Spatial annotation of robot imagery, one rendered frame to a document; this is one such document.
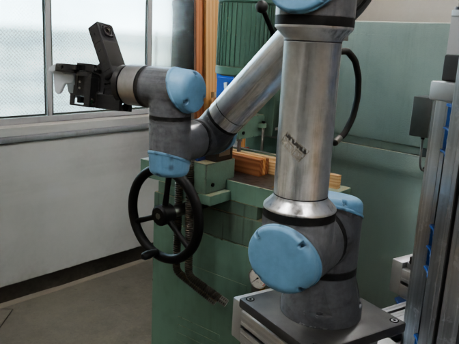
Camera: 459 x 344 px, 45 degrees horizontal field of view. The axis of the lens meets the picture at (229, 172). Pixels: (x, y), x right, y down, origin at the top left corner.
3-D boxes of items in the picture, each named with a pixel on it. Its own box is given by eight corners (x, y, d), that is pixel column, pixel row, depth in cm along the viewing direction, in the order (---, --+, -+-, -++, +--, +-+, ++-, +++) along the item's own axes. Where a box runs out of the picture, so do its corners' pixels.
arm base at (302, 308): (378, 318, 103) (384, 268, 101) (316, 338, 95) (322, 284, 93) (323, 286, 116) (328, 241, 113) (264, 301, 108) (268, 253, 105)
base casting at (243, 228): (152, 216, 188) (153, 190, 186) (252, 186, 233) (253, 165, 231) (261, 252, 162) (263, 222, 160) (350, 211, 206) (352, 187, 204)
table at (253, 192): (117, 179, 182) (117, 162, 180) (181, 166, 205) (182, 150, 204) (272, 224, 146) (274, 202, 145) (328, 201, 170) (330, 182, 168)
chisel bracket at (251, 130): (220, 140, 180) (222, 115, 178) (246, 136, 190) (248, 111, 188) (239, 145, 175) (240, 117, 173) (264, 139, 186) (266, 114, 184)
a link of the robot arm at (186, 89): (182, 120, 93) (183, 68, 91) (132, 113, 99) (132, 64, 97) (208, 116, 100) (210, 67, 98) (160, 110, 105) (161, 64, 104)
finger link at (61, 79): (36, 91, 112) (69, 95, 107) (38, 61, 111) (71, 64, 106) (48, 92, 115) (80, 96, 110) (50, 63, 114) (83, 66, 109)
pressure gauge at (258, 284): (247, 291, 159) (248, 264, 157) (255, 287, 162) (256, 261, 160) (265, 298, 155) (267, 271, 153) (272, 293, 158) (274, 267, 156)
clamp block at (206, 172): (169, 185, 168) (169, 155, 166) (198, 177, 178) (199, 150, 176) (205, 195, 159) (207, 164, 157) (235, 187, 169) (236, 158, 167)
